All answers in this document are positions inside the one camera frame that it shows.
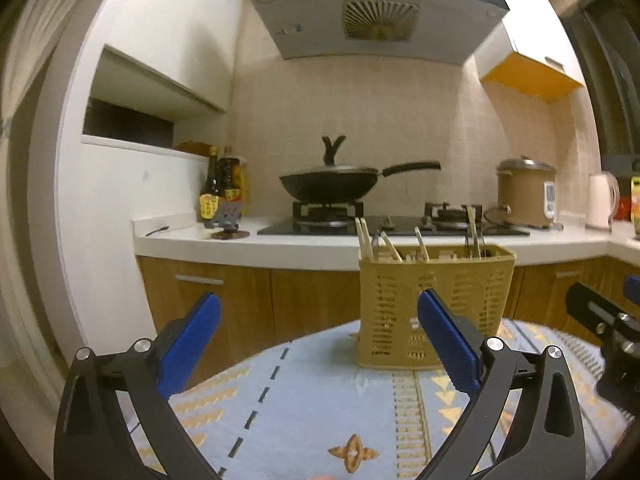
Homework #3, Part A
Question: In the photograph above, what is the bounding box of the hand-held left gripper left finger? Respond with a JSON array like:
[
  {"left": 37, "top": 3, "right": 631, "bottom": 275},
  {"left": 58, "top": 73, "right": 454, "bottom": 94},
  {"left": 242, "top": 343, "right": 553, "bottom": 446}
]
[{"left": 53, "top": 291, "right": 224, "bottom": 480}]

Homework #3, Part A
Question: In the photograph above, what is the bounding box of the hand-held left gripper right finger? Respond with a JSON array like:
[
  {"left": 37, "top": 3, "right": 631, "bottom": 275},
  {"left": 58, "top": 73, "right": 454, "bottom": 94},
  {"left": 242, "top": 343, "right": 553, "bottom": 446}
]
[{"left": 416, "top": 288, "right": 587, "bottom": 480}]

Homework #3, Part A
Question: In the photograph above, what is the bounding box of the yellow plastic utensil basket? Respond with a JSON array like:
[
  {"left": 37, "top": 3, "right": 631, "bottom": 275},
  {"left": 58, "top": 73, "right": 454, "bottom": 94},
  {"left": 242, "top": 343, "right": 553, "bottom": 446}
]
[{"left": 357, "top": 243, "right": 517, "bottom": 372}]

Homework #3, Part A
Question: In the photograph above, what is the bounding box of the white electric kettle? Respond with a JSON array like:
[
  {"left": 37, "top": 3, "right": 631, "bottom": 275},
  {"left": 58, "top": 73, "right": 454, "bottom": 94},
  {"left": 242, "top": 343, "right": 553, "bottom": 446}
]
[{"left": 585, "top": 171, "right": 621, "bottom": 231}]

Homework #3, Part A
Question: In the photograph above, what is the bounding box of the wooden chopstick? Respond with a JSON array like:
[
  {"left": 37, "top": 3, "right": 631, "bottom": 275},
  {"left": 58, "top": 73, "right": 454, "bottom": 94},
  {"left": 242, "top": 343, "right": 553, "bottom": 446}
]
[
  {"left": 379, "top": 231, "right": 402, "bottom": 263},
  {"left": 465, "top": 204, "right": 479, "bottom": 257},
  {"left": 413, "top": 226, "right": 431, "bottom": 261},
  {"left": 354, "top": 217, "right": 370, "bottom": 262},
  {"left": 360, "top": 217, "right": 376, "bottom": 261}
]

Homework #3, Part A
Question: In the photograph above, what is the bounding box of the wooden base cabinet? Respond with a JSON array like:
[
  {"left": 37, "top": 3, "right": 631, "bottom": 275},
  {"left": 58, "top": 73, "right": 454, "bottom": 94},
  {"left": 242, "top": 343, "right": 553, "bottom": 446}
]
[{"left": 136, "top": 254, "right": 640, "bottom": 362}]

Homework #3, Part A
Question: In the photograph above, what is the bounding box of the grey stand with round base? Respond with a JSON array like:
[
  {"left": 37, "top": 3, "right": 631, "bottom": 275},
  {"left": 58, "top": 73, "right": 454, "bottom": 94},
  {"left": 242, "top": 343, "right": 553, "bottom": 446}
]
[{"left": 210, "top": 212, "right": 250, "bottom": 240}]

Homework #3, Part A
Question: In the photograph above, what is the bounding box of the black glass gas stove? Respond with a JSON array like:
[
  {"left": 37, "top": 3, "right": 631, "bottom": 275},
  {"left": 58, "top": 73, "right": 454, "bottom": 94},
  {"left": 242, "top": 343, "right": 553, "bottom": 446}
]
[{"left": 257, "top": 214, "right": 532, "bottom": 238}]

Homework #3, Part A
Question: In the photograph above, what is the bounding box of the black burner grate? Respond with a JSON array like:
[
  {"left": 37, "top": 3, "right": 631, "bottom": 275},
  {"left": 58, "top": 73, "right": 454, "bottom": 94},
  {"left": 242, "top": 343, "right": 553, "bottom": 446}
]
[
  {"left": 423, "top": 202, "right": 484, "bottom": 224},
  {"left": 292, "top": 200, "right": 367, "bottom": 227}
]

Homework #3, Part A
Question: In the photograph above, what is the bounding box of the beige rice cooker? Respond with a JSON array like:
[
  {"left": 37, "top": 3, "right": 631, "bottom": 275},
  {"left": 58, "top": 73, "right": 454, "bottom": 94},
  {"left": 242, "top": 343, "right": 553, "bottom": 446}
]
[{"left": 496, "top": 156, "right": 559, "bottom": 228}]

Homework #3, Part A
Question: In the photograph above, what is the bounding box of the slim dark soy sauce bottle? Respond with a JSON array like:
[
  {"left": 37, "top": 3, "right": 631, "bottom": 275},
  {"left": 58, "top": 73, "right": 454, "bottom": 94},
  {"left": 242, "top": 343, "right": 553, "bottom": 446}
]
[{"left": 198, "top": 145, "right": 222, "bottom": 221}]

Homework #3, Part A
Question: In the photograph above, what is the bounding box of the patterned light blue tablecloth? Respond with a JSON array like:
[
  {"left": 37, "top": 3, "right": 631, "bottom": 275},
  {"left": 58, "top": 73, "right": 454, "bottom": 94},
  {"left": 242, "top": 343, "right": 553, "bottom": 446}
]
[{"left": 119, "top": 317, "right": 632, "bottom": 480}]

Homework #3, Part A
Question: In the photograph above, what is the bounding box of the large red-label sauce bottle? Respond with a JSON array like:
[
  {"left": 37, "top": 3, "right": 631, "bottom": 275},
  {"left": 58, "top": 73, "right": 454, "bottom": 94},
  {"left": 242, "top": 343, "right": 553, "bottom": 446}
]
[{"left": 218, "top": 146, "right": 243, "bottom": 217}]

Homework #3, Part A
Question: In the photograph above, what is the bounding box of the yellow bottle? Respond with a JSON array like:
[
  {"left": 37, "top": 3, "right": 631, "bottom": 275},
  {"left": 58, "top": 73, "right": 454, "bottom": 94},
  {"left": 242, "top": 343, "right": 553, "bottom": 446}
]
[{"left": 238, "top": 157, "right": 250, "bottom": 216}]

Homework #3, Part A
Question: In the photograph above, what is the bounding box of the black wok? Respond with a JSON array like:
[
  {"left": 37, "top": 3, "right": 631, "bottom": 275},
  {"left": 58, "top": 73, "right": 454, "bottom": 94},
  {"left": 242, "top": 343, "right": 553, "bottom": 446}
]
[{"left": 278, "top": 160, "right": 442, "bottom": 204}]

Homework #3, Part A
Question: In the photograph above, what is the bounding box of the glass wok lid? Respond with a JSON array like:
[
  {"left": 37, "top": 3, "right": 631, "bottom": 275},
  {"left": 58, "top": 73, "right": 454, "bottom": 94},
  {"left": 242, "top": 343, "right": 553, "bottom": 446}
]
[{"left": 280, "top": 135, "right": 382, "bottom": 177}]

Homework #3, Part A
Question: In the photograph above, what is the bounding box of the grey range hood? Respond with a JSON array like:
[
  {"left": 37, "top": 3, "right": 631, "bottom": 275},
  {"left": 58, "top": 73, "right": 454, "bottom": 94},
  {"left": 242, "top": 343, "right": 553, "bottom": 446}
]
[{"left": 246, "top": 0, "right": 511, "bottom": 67}]

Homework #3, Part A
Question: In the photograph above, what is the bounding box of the black power cord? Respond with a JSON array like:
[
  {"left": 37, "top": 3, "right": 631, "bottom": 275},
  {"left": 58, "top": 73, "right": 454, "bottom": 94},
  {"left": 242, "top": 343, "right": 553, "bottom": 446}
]
[{"left": 482, "top": 205, "right": 512, "bottom": 227}]

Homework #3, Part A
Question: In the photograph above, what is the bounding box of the yellow-bottomed wall cabinet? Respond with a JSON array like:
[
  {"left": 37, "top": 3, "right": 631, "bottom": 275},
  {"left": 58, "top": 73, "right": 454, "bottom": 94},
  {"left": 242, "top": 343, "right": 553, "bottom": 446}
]
[{"left": 474, "top": 0, "right": 587, "bottom": 104}]

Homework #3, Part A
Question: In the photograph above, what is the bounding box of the white wall cabinet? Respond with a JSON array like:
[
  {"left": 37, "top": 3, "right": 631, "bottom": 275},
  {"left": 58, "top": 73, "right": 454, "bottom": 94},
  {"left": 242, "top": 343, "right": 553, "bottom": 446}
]
[{"left": 81, "top": 0, "right": 232, "bottom": 117}]

